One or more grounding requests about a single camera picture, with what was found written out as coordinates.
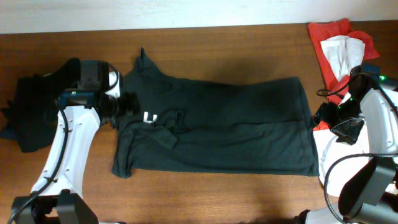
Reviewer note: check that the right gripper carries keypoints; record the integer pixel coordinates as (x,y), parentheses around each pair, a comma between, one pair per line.
(323,113)

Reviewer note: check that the white t-shirt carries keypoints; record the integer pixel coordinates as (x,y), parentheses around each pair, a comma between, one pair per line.
(378,135)

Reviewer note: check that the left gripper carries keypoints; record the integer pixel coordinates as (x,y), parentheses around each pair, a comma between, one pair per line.
(130,105)

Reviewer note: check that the folded black clothes stack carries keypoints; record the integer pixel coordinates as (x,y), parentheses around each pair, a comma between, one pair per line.
(32,114)

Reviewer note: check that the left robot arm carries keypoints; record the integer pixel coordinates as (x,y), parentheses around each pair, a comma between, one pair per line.
(88,94)

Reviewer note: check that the dark green t-shirt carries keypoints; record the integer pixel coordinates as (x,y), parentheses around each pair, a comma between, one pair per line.
(189,125)

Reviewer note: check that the blue folded garment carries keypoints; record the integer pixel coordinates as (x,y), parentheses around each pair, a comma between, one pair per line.
(8,134)

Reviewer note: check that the red t-shirt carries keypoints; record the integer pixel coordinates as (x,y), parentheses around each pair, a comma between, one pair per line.
(339,48)

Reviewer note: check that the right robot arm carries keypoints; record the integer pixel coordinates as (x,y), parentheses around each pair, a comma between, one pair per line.
(361,187)

